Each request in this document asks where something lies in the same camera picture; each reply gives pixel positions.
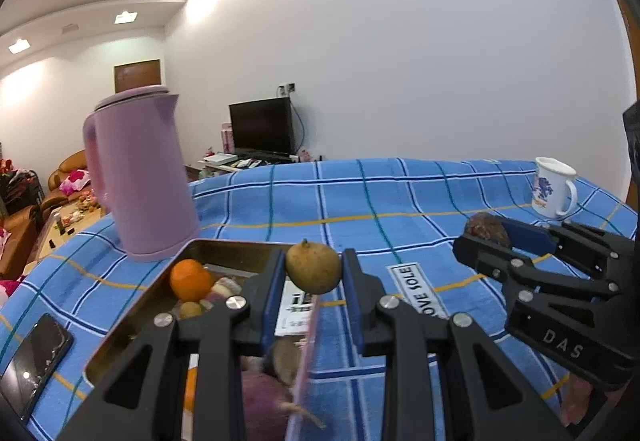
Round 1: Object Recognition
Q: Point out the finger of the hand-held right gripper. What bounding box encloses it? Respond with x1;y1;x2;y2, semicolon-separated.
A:
500;216;640;282
452;233;621;317

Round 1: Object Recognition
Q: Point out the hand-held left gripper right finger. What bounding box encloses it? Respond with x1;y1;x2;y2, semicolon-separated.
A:
340;248;571;441

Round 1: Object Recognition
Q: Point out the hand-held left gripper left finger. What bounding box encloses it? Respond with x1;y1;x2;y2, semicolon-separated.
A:
57;248;288;441

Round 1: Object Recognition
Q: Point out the dark passion fruit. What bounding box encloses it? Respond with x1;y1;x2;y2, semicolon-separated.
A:
465;214;512;249

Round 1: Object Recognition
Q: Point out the dark striped round piece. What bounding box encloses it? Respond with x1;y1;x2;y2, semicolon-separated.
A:
210;276;244;299

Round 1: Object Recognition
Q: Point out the longan with stem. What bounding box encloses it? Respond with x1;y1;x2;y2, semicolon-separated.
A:
285;239;343;294

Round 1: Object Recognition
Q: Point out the dark brown round piece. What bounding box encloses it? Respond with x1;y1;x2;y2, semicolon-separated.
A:
262;337;303;387

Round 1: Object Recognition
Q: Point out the pink tin box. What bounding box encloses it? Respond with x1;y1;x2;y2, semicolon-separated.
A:
82;238;323;441

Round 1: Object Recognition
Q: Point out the large orange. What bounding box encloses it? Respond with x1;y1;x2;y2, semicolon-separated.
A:
169;259;213;302

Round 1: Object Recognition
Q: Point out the purple sweet potato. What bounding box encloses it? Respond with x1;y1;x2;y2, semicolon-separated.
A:
241;368;326;441

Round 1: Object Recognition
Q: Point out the oval orange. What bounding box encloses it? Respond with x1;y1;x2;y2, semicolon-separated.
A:
184;367;201;412

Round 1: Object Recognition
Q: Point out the person's right hand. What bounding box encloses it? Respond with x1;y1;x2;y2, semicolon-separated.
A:
559;373;608;428

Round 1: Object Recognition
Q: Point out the white printed mug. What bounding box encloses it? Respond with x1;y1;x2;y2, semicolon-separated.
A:
531;156;579;219

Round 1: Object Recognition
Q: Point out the blue plaid tablecloth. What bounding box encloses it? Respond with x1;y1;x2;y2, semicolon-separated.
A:
0;157;640;441

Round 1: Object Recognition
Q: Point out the dark blue clothing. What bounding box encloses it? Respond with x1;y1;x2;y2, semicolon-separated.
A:
622;104;640;242

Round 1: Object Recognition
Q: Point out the white television stand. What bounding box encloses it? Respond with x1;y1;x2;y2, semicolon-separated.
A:
197;152;301;179

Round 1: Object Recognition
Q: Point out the black television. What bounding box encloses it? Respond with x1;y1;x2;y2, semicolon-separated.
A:
229;97;296;156

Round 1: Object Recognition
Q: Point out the pink electric kettle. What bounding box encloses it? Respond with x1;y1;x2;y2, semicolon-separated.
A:
82;85;201;263

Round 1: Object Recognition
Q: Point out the wooden coffee table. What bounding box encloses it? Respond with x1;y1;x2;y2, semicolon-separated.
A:
30;201;108;267

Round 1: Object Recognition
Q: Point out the pink floral pillow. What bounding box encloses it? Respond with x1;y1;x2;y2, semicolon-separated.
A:
0;278;21;307
60;170;91;194

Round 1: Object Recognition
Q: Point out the black smartphone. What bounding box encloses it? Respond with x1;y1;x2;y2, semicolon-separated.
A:
0;313;74;421

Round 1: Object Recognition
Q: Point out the orange leather sofa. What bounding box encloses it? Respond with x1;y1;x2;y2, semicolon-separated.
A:
0;204;43;279
47;150;91;202

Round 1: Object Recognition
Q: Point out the brown wooden door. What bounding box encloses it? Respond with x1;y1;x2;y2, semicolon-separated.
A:
114;59;162;94

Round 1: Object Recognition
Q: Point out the black metal rack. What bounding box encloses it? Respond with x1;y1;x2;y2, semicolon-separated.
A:
0;168;43;217

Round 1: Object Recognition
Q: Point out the black power cable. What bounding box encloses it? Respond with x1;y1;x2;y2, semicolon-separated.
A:
291;104;307;154

